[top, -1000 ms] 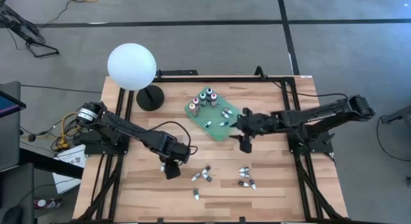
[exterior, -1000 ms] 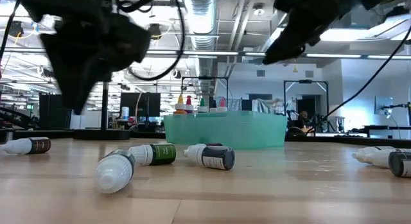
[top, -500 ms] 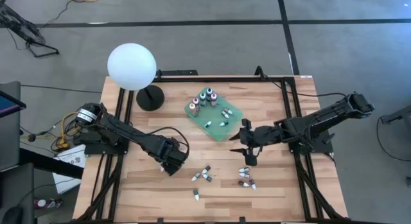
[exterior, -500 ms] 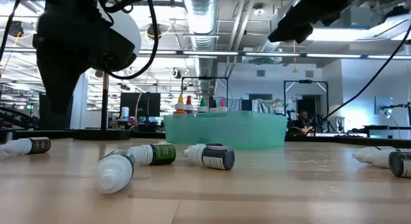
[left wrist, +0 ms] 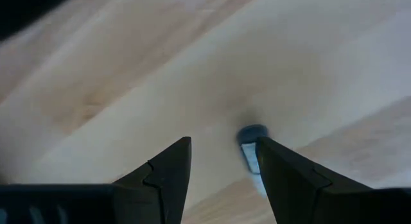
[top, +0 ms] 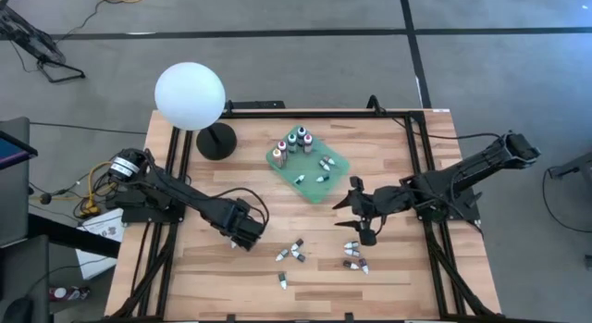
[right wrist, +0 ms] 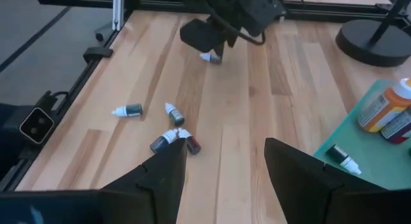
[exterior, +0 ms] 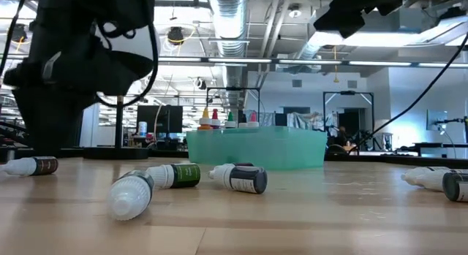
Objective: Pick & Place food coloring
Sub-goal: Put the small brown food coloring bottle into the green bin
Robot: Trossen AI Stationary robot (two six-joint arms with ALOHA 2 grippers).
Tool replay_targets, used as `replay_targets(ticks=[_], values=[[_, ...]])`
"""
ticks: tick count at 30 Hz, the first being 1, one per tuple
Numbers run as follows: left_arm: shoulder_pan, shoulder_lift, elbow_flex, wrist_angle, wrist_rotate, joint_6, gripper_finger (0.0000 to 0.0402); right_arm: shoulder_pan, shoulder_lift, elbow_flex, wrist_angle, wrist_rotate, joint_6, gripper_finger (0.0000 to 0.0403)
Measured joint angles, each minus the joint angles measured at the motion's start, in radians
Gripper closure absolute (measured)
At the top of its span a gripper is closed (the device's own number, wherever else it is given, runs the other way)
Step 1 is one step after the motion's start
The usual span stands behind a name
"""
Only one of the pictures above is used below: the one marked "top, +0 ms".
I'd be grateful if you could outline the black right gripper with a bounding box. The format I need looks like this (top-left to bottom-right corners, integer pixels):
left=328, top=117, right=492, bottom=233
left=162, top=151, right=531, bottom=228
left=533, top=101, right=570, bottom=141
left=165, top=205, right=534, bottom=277
left=331, top=176, right=412, bottom=247

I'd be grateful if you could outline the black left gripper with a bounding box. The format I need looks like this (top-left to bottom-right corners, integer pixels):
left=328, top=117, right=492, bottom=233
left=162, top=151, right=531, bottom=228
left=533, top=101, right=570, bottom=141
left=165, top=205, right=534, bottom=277
left=220, top=197, right=268, bottom=253

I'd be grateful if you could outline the green translucent plastic tray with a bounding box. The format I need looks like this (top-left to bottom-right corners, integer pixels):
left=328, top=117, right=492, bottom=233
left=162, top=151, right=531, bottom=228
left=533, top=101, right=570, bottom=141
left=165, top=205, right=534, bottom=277
left=265, top=125, right=352, bottom=205

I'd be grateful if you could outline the white globe table lamp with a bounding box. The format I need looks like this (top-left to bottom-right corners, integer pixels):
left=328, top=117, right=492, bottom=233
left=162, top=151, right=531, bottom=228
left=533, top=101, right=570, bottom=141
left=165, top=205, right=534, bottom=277
left=154, top=61, right=238, bottom=161

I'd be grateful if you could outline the white cardboard box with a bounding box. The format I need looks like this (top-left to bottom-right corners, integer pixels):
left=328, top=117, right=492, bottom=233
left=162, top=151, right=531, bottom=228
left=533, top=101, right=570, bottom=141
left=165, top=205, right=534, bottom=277
left=75, top=206, right=125, bottom=281

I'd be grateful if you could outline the red white can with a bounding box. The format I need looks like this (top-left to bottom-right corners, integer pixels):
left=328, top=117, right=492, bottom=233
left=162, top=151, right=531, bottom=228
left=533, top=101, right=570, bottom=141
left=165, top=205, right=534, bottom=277
left=48, top=285, right=93, bottom=303

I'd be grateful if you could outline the dark grey desk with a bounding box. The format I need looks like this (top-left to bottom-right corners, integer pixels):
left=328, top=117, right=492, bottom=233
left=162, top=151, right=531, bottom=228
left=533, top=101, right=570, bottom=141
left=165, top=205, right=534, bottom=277
left=0, top=117, right=31, bottom=249

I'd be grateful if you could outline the black computer mouse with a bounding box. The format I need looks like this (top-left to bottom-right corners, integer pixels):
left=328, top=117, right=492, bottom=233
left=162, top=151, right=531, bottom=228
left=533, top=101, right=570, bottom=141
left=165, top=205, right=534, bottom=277
left=1, top=296, right=34, bottom=323

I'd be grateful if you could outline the black computer monitor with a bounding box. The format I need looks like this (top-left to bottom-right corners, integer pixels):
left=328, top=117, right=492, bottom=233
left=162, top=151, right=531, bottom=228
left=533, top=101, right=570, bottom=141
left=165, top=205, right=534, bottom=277
left=0, top=130, right=39, bottom=171

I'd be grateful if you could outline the black folded stand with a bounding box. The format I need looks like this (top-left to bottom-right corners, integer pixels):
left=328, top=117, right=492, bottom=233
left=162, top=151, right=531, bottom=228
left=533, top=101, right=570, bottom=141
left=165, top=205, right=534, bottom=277
left=0, top=3, right=87, bottom=84

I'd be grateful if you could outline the black aluminium table frame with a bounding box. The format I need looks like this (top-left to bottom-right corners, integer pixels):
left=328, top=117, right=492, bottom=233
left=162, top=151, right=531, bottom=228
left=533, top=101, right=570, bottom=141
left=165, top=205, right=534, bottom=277
left=110, top=107, right=503, bottom=323

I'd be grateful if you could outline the black cable hook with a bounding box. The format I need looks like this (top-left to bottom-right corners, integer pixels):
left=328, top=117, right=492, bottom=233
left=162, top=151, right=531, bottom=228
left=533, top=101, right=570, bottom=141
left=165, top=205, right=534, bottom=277
left=366, top=94, right=386, bottom=117

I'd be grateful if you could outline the black power cable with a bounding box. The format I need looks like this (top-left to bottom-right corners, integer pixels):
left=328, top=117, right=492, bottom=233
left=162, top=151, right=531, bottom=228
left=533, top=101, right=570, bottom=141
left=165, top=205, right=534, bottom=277
left=369, top=94, right=505, bottom=142

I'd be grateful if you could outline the yellow coiled cable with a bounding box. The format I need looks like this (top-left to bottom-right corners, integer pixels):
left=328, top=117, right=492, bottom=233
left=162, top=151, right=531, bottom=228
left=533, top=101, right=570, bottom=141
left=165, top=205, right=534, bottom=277
left=76, top=160, right=122, bottom=218

